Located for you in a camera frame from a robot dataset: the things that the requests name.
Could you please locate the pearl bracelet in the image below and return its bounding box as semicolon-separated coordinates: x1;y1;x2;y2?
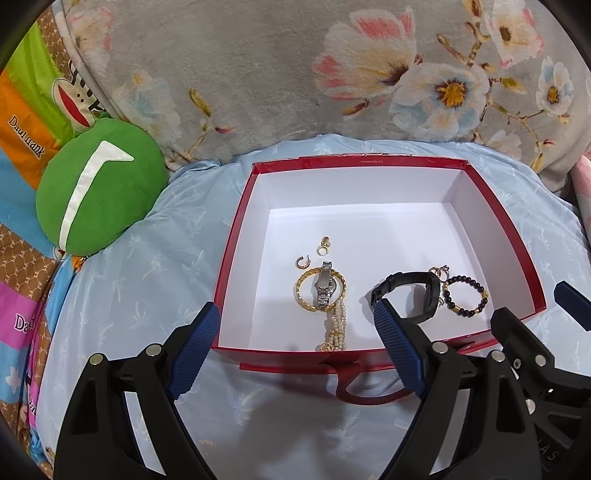
315;300;348;352

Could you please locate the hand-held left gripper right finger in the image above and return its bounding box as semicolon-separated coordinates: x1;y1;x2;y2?
373;299;543;480

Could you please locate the colourful printed bedsheet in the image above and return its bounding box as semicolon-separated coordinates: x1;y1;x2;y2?
0;9;114;462

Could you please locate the gold bangle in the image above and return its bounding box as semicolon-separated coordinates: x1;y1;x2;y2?
293;267;348;313

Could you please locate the red cardboard box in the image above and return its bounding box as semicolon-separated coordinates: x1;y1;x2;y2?
211;154;547;405

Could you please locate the pink pillow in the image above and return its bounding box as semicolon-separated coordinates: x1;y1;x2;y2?
573;157;591;208

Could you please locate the black bead bracelet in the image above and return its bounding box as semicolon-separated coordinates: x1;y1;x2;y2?
442;275;490;318

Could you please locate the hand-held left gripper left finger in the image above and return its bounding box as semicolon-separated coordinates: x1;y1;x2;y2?
53;302;221;480

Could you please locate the silver wrist watch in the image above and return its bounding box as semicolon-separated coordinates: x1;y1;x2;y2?
313;261;338;311

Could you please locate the grey floral blanket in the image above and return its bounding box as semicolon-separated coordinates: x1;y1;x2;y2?
60;0;591;195

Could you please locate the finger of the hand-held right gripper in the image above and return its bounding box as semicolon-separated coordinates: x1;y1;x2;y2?
491;307;556;385
554;281;591;331

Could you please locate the green round cushion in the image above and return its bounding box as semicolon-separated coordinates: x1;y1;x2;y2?
36;117;167;257

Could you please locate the black wrist watch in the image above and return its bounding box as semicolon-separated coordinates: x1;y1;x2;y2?
370;271;443;322

